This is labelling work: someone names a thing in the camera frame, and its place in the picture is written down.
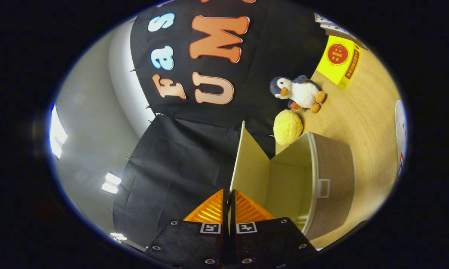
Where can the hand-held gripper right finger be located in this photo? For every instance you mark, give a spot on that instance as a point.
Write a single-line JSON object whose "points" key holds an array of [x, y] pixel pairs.
{"points": [[269, 243]]}

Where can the brown fabric storage box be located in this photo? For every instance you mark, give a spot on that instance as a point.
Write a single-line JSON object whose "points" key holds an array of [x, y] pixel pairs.
{"points": [[332, 168]]}

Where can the ceiling light panel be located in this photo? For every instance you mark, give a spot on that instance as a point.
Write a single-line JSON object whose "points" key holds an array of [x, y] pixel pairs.
{"points": [[57, 134], [118, 236], [111, 184]]}

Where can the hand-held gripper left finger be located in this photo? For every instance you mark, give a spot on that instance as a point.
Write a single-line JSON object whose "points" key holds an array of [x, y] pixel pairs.
{"points": [[194, 243]]}

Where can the white illustrated cover book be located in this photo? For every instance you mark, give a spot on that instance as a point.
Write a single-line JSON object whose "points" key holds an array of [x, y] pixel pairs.
{"points": [[323, 18]]}

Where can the penguin plush toy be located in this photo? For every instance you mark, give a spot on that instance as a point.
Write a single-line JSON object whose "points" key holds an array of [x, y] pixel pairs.
{"points": [[303, 93]]}

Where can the yellow book with red circle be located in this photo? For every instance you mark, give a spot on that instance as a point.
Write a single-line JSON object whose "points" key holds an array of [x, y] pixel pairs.
{"points": [[336, 67]]}

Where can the white canvas shoe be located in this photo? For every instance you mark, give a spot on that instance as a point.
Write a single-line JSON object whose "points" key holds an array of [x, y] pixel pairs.
{"points": [[400, 127]]}

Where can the yellow plush bun toy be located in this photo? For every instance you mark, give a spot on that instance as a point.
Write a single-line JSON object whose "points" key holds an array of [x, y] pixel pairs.
{"points": [[288, 127]]}

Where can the white paperback book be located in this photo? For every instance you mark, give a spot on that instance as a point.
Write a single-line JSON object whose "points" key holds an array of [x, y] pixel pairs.
{"points": [[336, 29]]}

